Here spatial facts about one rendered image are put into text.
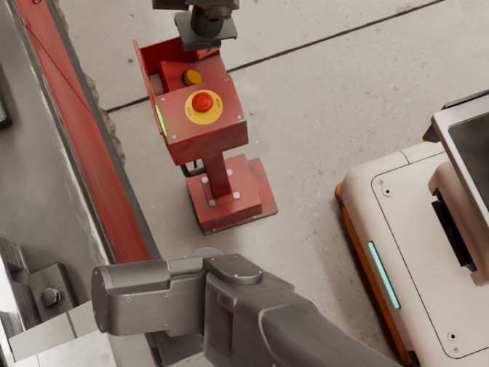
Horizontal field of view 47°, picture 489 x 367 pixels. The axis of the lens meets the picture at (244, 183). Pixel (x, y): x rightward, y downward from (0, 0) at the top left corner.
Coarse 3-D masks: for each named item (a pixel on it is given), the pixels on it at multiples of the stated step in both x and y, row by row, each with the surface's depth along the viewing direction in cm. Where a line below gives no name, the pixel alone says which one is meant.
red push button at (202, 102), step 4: (200, 92) 104; (204, 92) 104; (196, 96) 104; (200, 96) 104; (204, 96) 104; (208, 96) 104; (192, 100) 104; (196, 100) 103; (200, 100) 103; (204, 100) 103; (208, 100) 103; (212, 100) 104; (192, 104) 104; (196, 104) 103; (200, 104) 103; (204, 104) 103; (208, 104) 103; (196, 108) 103; (200, 108) 103; (204, 108) 103; (208, 108) 103
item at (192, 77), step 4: (188, 72) 114; (192, 72) 115; (196, 72) 115; (184, 76) 114; (188, 76) 114; (192, 76) 114; (196, 76) 115; (200, 76) 115; (184, 80) 114; (188, 80) 113; (192, 80) 114; (196, 80) 114; (200, 80) 115; (188, 84) 114; (192, 84) 114
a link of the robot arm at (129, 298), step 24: (120, 264) 49; (144, 264) 49; (216, 264) 46; (240, 264) 47; (96, 288) 49; (120, 288) 46; (144, 288) 46; (168, 288) 46; (192, 288) 47; (96, 312) 49; (120, 312) 45; (144, 312) 46; (168, 312) 47; (192, 312) 48
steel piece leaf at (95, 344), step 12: (84, 336) 73; (96, 336) 73; (108, 336) 71; (60, 348) 72; (72, 348) 72; (84, 348) 72; (96, 348) 72; (108, 348) 72; (48, 360) 72; (60, 360) 72; (72, 360) 72; (84, 360) 72; (96, 360) 72; (108, 360) 72; (120, 360) 72
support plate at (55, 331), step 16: (48, 320) 74; (64, 320) 74; (80, 320) 74; (16, 336) 73; (32, 336) 73; (48, 336) 73; (64, 336) 73; (80, 336) 73; (128, 336) 73; (144, 336) 73; (16, 352) 73; (32, 352) 73; (128, 352) 72; (144, 352) 72
